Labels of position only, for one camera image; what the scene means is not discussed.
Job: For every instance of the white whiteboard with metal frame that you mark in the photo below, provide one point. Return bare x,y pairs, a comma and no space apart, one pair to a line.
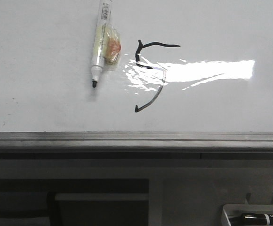
192,73

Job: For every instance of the white marker tray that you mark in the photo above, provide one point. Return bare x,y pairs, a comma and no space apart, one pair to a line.
234,210

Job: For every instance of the black marker in tray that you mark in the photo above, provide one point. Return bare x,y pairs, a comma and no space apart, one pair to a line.
252,219

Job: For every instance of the white taped whiteboard marker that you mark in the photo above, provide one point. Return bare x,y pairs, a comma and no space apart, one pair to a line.
107,46

